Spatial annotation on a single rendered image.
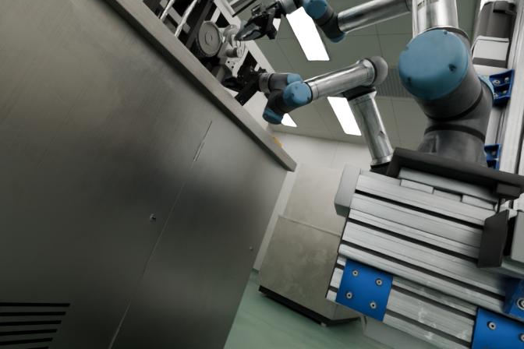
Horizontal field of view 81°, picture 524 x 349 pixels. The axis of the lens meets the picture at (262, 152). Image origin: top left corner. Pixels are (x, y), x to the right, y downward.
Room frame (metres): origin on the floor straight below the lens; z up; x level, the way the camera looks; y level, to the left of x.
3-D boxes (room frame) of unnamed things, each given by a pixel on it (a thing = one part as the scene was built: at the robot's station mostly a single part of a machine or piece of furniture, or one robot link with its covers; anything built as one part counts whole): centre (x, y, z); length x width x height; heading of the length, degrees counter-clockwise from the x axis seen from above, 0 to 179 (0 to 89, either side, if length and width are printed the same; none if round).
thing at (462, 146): (0.61, -0.38, 0.87); 0.15 x 0.15 x 0.10
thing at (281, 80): (1.03, 0.01, 1.11); 0.11 x 0.08 x 0.09; 56
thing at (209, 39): (1.10, 0.44, 1.17); 0.26 x 0.12 x 0.12; 56
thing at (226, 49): (1.08, 0.26, 1.05); 0.06 x 0.05 x 0.31; 56
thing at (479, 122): (0.61, -0.37, 0.98); 0.13 x 0.12 x 0.14; 128
